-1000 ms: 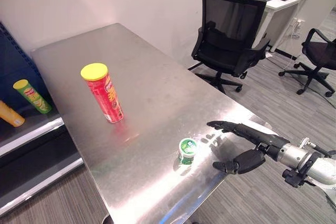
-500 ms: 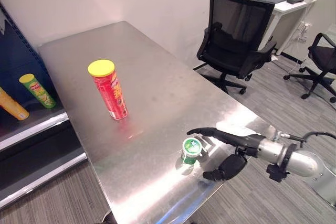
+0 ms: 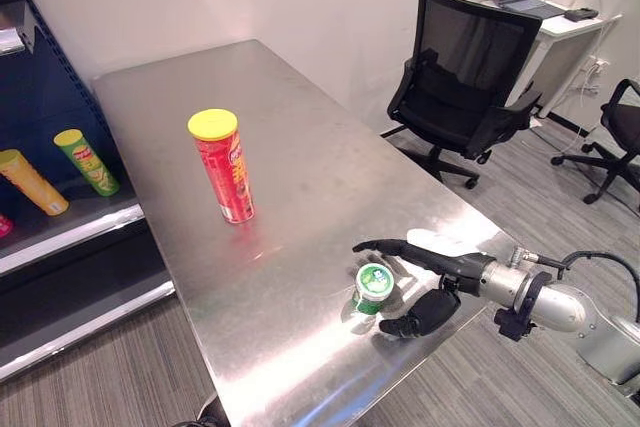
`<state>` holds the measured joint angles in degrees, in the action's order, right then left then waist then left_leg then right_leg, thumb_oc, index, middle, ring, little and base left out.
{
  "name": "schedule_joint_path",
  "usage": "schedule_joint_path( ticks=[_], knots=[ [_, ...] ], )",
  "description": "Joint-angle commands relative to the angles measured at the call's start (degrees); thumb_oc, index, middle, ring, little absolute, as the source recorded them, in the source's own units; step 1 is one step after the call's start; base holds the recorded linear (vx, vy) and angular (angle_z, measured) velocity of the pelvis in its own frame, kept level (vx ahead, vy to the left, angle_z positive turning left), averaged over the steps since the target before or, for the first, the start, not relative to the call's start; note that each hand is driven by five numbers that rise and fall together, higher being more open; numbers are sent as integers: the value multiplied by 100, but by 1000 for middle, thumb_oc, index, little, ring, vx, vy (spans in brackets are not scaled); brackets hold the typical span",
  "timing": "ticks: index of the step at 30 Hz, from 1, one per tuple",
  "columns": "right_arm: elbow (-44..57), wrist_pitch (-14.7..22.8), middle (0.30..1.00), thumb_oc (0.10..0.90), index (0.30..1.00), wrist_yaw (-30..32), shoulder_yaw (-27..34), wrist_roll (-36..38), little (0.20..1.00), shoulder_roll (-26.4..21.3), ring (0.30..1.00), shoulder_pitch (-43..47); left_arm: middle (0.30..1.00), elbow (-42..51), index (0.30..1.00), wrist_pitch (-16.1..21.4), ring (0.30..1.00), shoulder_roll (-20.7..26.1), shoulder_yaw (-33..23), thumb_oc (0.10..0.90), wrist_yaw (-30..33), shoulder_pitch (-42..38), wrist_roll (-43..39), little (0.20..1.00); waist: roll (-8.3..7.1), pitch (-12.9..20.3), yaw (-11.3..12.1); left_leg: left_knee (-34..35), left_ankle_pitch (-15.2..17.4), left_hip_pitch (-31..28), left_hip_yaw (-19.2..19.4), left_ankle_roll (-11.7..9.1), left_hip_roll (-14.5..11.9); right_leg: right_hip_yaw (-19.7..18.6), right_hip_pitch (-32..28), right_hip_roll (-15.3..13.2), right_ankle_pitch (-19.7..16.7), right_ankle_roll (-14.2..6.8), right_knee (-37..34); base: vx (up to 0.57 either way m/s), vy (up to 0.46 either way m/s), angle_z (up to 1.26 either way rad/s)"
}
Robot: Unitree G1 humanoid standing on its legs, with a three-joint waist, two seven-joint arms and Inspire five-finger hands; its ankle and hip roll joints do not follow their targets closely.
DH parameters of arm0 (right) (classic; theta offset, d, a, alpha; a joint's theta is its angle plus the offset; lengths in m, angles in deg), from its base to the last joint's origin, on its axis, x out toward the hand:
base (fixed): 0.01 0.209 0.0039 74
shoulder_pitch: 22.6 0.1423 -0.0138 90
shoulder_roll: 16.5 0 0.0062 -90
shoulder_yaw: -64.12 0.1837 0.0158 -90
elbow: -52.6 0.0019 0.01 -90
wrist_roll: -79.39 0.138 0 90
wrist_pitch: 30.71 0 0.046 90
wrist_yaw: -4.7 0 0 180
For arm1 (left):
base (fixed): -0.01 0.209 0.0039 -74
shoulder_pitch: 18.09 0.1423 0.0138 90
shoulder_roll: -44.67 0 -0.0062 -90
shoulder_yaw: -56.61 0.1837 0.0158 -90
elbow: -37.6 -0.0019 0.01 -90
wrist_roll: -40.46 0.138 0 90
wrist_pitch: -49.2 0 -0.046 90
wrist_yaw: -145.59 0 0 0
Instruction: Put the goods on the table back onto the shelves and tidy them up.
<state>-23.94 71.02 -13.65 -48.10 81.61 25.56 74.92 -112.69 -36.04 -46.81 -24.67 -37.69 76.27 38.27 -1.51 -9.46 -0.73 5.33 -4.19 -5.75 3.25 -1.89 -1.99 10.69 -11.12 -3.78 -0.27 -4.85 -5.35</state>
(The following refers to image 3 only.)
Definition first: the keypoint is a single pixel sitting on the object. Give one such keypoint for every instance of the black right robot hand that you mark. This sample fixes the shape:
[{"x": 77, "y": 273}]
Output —
[{"x": 434, "y": 261}]

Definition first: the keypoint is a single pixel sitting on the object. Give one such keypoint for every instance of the small green snack cup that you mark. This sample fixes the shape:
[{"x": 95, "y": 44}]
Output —
[{"x": 371, "y": 289}]

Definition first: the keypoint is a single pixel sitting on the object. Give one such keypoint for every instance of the steel table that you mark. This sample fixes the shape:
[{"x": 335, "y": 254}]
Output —
[{"x": 280, "y": 227}]

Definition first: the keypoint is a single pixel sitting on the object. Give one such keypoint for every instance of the black mesh office chair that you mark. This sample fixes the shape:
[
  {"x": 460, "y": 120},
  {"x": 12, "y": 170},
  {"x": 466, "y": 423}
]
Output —
[{"x": 460, "y": 82}]

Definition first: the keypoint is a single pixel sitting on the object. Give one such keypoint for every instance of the black office chair with armrest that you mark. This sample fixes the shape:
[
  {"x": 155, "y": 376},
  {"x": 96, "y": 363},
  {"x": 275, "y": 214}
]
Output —
[{"x": 612, "y": 142}]

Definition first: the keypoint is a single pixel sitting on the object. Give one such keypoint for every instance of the red chip can yellow lid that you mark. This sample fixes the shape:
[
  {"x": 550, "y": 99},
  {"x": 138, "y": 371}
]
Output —
[{"x": 225, "y": 167}]

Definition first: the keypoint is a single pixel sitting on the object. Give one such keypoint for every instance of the white desk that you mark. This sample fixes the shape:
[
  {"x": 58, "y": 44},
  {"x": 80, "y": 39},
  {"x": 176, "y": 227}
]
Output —
[{"x": 565, "y": 47}]

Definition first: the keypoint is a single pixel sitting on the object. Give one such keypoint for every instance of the white power strip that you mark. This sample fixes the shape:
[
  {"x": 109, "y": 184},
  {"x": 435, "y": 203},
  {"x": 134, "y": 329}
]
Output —
[{"x": 595, "y": 67}]

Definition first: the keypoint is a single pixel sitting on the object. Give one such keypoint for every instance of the black device on desk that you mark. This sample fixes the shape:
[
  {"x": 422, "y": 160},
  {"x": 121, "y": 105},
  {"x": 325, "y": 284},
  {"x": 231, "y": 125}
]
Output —
[{"x": 581, "y": 13}]

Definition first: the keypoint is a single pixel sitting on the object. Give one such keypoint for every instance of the green chip can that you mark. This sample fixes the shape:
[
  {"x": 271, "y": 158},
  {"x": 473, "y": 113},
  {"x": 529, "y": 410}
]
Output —
[{"x": 90, "y": 162}]

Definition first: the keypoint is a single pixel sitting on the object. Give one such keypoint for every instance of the dark blue store shelf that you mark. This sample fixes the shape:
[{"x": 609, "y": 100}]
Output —
[{"x": 45, "y": 157}]

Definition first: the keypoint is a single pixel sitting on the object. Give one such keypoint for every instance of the pink snack package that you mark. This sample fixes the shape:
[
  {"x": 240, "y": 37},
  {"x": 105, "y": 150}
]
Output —
[{"x": 4, "y": 225}]

